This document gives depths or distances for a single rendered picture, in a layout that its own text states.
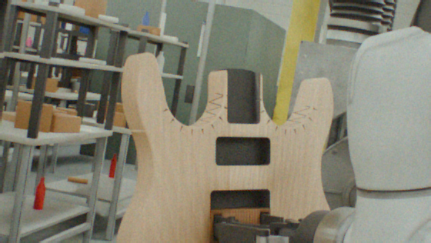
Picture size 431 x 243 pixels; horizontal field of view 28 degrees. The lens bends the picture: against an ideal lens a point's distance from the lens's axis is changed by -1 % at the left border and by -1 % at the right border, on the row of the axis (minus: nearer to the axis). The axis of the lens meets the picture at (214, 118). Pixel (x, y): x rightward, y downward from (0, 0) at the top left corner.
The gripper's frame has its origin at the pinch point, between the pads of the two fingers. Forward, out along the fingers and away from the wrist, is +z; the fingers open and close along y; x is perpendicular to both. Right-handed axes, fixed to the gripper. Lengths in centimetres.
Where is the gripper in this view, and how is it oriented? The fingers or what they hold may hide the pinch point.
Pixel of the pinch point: (242, 226)
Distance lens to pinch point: 119.8
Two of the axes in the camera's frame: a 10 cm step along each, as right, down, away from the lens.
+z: -5.3, 0.0, 8.5
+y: 8.5, 0.2, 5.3
